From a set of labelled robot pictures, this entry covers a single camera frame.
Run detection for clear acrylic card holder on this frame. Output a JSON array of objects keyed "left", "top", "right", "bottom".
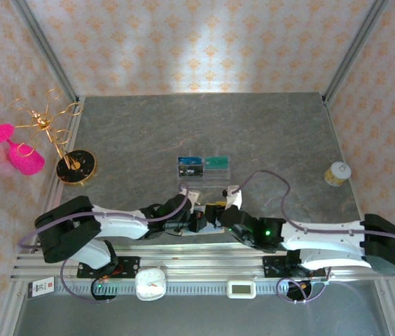
[{"left": 177, "top": 153, "right": 233, "bottom": 189}]

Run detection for black credit card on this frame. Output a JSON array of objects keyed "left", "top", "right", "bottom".
[{"left": 178, "top": 164, "right": 205, "bottom": 178}]

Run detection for white red label card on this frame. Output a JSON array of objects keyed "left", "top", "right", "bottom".
[{"left": 27, "top": 276, "right": 57, "bottom": 299}]

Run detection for white digital timer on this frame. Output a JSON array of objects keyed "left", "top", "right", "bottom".
[{"left": 227, "top": 279, "right": 257, "bottom": 300}]

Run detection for white analog clock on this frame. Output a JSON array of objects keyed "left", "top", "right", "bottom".
[{"left": 134, "top": 267, "right": 167, "bottom": 302}]

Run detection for yellow white can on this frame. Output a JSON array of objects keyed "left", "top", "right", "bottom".
[{"left": 324, "top": 161, "right": 352, "bottom": 188}]

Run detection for pink wine glass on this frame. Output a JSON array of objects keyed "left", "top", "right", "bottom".
[{"left": 0, "top": 122, "right": 46, "bottom": 176}]

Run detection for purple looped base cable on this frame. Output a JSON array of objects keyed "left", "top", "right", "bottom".
[
  {"left": 276, "top": 265, "right": 337, "bottom": 305},
  {"left": 60, "top": 258, "right": 118, "bottom": 305}
]

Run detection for grey slotted cable duct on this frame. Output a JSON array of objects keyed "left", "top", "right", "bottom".
[{"left": 53, "top": 281, "right": 291, "bottom": 295}]

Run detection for black round cable port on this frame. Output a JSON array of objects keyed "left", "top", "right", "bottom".
[
  {"left": 90, "top": 279, "right": 118, "bottom": 302},
  {"left": 284, "top": 281, "right": 313, "bottom": 304}
]

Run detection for gold wire glass rack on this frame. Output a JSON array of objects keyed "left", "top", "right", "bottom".
[{"left": 11, "top": 87, "right": 99, "bottom": 187}]

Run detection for aluminium side rail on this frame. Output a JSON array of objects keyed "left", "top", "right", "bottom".
[{"left": 41, "top": 97, "right": 87, "bottom": 211}]

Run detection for aluminium frame post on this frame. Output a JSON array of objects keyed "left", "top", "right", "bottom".
[
  {"left": 10, "top": 0, "right": 79, "bottom": 102},
  {"left": 322, "top": 0, "right": 391, "bottom": 105}
]

